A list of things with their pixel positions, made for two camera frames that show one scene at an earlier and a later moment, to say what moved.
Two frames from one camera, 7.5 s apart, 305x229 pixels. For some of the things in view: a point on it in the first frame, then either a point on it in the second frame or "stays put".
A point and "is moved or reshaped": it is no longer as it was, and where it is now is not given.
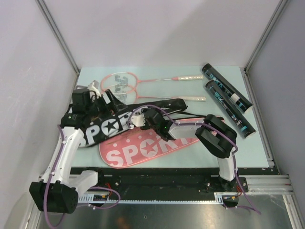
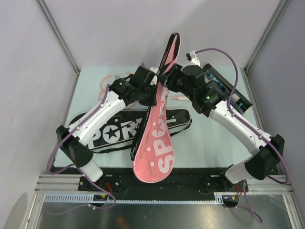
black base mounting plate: (170, 184) stays put
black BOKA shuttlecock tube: (241, 102) stays put
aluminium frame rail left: (59, 34) stays put
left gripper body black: (99, 107) -> (148, 96)
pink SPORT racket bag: (136, 147) -> (153, 142)
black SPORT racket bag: (101, 122) is moved or reshaped
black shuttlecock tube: (234, 116) is moved or reshaped
